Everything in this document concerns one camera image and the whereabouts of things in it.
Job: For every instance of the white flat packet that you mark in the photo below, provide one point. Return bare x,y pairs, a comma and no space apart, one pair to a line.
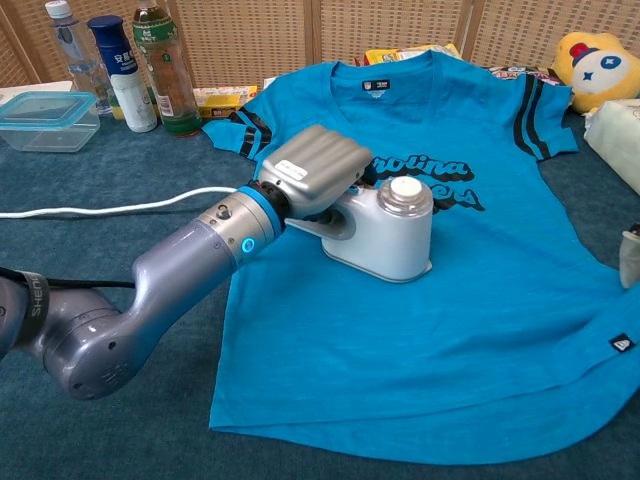
269,82

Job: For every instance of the dark snack packet pink print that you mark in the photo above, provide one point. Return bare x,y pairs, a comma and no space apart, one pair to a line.
505,72

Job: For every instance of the long white tissue pack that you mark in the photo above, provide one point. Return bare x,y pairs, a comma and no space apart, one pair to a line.
615,135

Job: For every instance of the dark teal table cloth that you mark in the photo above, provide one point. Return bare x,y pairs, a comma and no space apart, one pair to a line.
125,435

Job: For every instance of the white bottle blue cap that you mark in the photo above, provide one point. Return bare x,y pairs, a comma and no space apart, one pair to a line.
125,75

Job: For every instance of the blue Carolina Panthers t-shirt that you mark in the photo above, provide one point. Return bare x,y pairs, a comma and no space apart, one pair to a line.
425,350

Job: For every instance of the wicker folding screen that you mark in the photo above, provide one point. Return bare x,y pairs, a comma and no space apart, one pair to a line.
250,40

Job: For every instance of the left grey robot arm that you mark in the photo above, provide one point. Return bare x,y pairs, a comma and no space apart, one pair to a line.
175,270

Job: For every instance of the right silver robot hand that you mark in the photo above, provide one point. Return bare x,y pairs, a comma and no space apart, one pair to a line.
631,260

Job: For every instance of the red snack packet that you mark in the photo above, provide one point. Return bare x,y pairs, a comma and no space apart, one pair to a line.
359,61

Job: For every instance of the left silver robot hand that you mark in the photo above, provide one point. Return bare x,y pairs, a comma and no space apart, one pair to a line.
315,170

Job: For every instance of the green label tea bottle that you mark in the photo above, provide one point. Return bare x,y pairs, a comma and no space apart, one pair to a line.
167,70

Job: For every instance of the yellow plush toy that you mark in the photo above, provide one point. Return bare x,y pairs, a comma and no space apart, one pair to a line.
595,70

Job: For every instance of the yellow snack bag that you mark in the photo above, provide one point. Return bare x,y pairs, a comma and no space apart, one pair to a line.
390,55

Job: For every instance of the clear container blue lid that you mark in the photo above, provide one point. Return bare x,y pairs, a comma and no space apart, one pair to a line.
45,120

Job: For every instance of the yellow snack box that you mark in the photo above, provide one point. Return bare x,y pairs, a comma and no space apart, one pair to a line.
225,97

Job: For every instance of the clear water bottle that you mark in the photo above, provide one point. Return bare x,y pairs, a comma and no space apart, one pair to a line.
75,55

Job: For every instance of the white handheld garment steamer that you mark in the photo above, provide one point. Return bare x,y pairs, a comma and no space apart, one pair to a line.
395,240

